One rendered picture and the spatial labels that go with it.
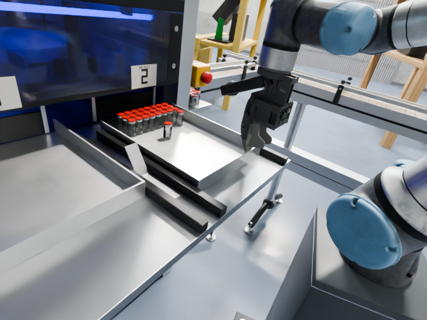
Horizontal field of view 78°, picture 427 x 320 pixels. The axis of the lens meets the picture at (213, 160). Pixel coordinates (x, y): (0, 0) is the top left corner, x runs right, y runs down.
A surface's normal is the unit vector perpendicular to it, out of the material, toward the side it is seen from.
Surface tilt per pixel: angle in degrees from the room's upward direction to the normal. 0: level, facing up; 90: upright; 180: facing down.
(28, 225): 0
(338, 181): 90
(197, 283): 0
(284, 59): 90
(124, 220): 0
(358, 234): 97
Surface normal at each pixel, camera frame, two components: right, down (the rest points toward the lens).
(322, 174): -0.61, 0.33
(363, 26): 0.53, 0.51
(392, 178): -0.40, -0.75
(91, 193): 0.14, -0.85
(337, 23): -0.77, 0.05
